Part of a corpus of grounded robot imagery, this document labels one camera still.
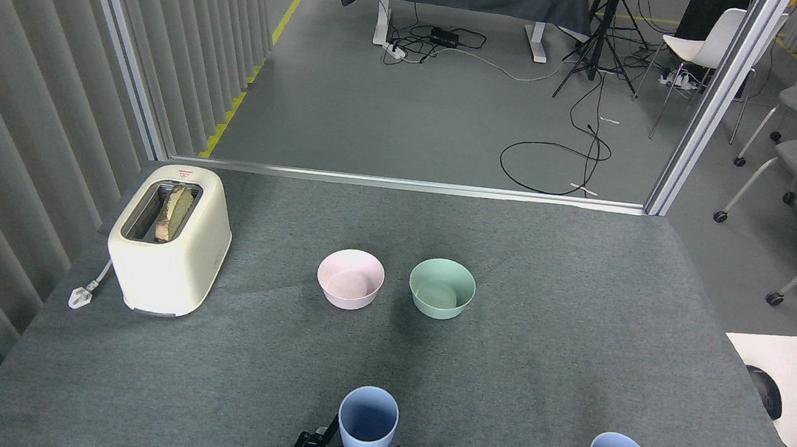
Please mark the pink bowl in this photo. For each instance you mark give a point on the pink bowl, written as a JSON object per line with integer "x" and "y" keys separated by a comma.
{"x": 350, "y": 279}

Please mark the green bowl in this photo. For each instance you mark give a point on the green bowl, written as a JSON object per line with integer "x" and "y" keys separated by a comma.
{"x": 442, "y": 289}

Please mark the cream toaster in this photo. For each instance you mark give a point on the cream toaster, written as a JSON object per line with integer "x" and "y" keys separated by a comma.
{"x": 168, "y": 266}

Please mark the bread slice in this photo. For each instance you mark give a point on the bread slice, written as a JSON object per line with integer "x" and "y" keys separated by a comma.
{"x": 174, "y": 213}

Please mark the black computer mouse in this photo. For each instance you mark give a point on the black computer mouse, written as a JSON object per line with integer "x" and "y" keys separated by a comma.
{"x": 766, "y": 392}

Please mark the white power strip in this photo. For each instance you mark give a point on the white power strip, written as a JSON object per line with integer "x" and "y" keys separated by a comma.
{"x": 395, "y": 50}

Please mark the black power adapter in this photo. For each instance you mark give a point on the black power adapter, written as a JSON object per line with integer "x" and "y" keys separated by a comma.
{"x": 445, "y": 36}

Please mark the white table leg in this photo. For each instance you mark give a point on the white table leg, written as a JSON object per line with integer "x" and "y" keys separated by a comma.
{"x": 536, "y": 44}
{"x": 382, "y": 22}

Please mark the black tripod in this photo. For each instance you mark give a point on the black tripod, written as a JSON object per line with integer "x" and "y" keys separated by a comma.
{"x": 601, "y": 30}

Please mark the white chair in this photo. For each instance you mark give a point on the white chair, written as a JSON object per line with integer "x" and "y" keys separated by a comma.
{"x": 698, "y": 46}

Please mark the silver frame rail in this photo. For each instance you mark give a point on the silver frame rail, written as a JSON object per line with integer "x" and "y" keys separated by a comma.
{"x": 410, "y": 184}

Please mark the silver frame post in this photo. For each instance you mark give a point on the silver frame post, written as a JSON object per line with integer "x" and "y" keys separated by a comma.
{"x": 715, "y": 101}
{"x": 128, "y": 47}

